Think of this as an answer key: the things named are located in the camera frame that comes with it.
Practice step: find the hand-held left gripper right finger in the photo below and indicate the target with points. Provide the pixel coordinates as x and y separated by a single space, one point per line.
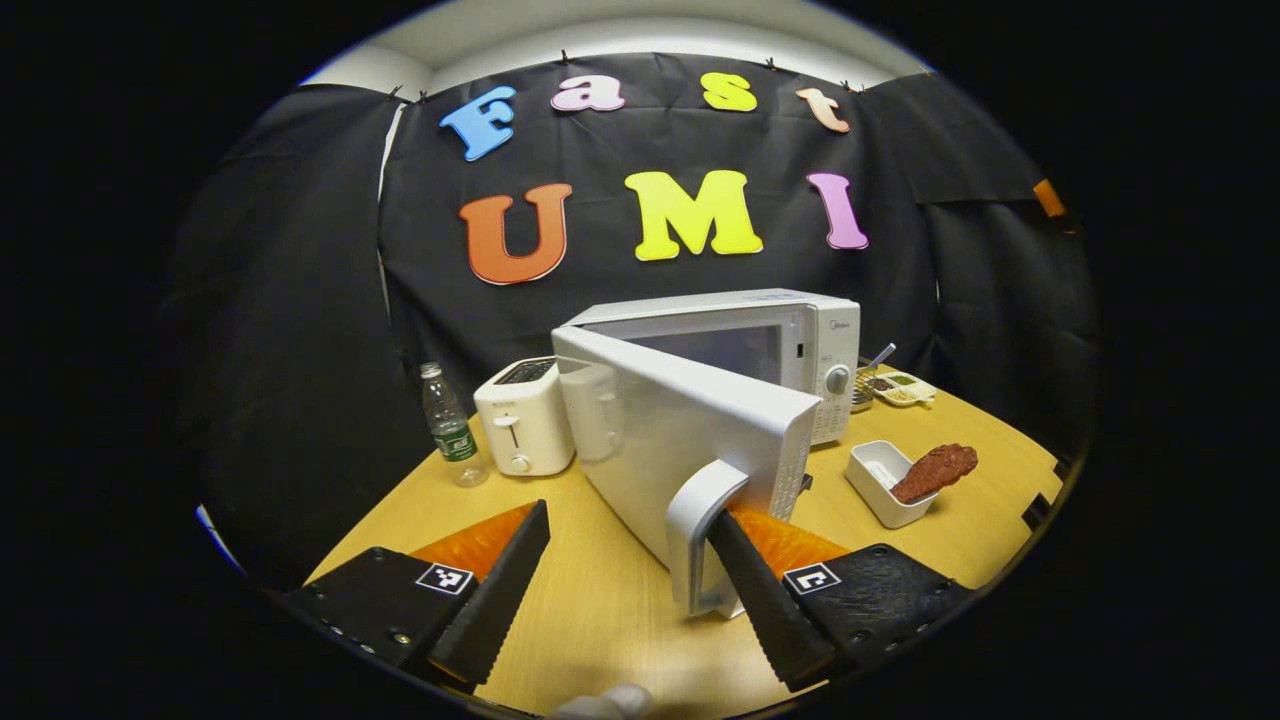
765 610

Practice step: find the white toaster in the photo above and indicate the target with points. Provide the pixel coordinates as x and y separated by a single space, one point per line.
520 420

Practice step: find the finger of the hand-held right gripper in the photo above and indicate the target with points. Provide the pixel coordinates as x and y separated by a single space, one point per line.
1049 198

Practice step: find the brown meat piece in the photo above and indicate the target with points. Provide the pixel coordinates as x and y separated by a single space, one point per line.
935 470

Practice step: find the white microwave oven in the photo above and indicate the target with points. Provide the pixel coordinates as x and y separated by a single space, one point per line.
690 430

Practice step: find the clear plastic water bottle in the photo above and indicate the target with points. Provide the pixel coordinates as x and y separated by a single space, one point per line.
452 430

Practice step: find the row of backdrop clips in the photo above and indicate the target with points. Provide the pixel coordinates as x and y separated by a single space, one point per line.
566 57

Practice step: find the blue lit display screen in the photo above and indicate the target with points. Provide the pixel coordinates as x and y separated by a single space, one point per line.
220 540

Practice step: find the white rectangular tray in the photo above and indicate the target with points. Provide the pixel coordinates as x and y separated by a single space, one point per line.
875 480

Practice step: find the metal spoon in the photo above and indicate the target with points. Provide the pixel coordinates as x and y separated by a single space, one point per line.
882 355

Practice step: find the black backdrop cloth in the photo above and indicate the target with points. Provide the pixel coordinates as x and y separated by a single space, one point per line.
300 300

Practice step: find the white divided bean dish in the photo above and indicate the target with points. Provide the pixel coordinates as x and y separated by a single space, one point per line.
905 390

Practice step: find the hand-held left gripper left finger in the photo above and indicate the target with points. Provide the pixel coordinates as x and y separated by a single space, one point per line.
500 600

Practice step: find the small black table bracket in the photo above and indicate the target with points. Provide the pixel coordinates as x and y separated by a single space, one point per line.
1036 511
1062 468

